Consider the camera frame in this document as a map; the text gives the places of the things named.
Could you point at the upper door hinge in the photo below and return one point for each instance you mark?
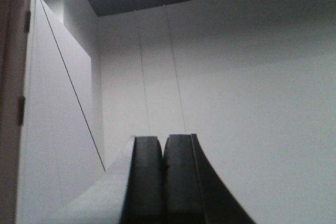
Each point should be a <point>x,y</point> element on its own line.
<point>27,22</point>

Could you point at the door hinge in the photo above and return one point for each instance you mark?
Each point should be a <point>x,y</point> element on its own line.
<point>27,22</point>
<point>21,110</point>

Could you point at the lower door hinge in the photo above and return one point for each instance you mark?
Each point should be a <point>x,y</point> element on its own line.
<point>21,110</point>

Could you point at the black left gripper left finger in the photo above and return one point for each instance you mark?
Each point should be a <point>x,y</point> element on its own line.
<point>131,190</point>

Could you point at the brown wooden door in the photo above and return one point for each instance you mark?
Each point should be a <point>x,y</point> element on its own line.
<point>13,63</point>

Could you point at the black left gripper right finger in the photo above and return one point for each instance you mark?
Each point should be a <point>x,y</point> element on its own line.
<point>194,191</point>

